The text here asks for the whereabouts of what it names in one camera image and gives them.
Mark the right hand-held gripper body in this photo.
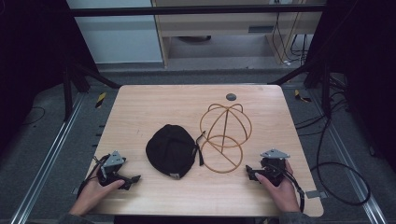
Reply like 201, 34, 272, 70
259, 148, 291, 188

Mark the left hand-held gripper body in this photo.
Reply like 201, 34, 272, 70
97, 150, 128, 188

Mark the wire hat stand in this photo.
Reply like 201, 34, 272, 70
199, 103, 253, 175

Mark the black cap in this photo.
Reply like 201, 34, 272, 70
145, 123, 207, 181

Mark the person's right hand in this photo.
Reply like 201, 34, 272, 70
254, 160, 301, 215

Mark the person's left hand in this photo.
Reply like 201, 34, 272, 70
68, 164, 126, 217

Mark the yellow black striped tape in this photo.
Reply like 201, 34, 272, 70
94, 91, 107, 109
293, 89, 312, 104

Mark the black metal stand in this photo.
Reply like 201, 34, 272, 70
62, 55, 121, 122
267, 57, 332, 119

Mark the white cabinet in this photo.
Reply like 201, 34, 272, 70
65, 0, 164, 65

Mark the black curtain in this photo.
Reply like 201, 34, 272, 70
0, 0, 99, 150
306, 0, 396, 175

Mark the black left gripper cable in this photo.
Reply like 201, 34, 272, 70
77, 154, 110, 198

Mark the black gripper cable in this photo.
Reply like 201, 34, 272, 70
77, 154, 110, 198
267, 162, 306, 214

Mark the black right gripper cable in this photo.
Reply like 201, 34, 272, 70
267, 162, 306, 214

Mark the aluminium floor rail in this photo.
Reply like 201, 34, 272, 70
8, 92, 87, 224
306, 90, 389, 224

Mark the black floor cable loop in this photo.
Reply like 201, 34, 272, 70
309, 116, 372, 207

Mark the thin black floor cable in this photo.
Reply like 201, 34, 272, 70
21, 105, 47, 127

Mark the bundle of desk cables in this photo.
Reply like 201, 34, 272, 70
271, 11, 312, 67

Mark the black metal frame bar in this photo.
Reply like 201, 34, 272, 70
68, 3, 327, 18

